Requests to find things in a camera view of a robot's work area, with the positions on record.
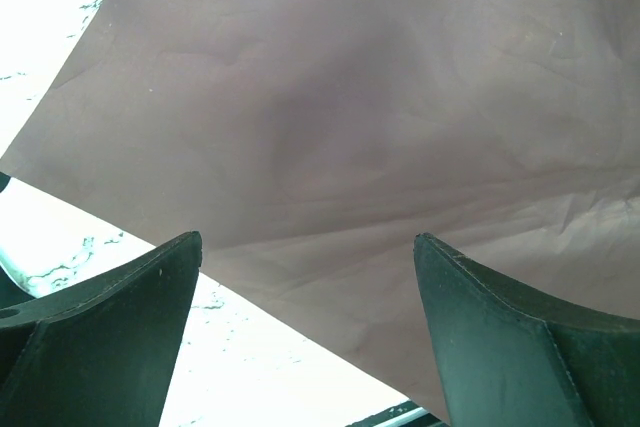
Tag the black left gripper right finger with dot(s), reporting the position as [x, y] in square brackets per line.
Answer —
[508, 354]

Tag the black mounting base plate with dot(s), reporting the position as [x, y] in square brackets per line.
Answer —
[407, 413]

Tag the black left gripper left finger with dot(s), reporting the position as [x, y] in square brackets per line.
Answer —
[101, 352]

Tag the dark red wrapping paper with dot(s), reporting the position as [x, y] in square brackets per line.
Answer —
[310, 141]

